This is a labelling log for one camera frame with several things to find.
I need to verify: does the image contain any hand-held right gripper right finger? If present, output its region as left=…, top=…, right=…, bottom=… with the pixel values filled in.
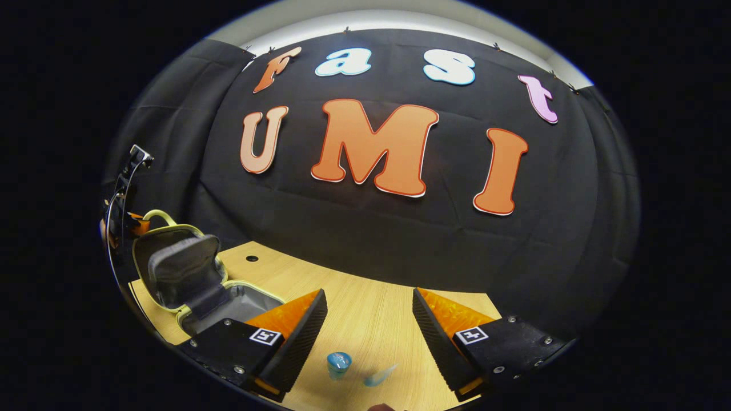
left=411, top=287, right=575, bottom=403

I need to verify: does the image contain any black backdrop cloth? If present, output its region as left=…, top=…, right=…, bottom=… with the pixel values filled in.
left=103, top=29, right=640, bottom=343

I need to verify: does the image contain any blue glass bottle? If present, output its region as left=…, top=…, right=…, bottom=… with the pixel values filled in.
left=327, top=352, right=352, bottom=381

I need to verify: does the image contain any pale yellow suitcase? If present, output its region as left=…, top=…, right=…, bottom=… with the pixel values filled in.
left=131, top=209, right=286, bottom=337

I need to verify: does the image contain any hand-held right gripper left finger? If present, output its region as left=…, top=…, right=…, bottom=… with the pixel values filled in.
left=174, top=288, right=329, bottom=403

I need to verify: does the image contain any light blue tube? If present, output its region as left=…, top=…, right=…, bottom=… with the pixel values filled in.
left=364, top=364, right=399, bottom=388

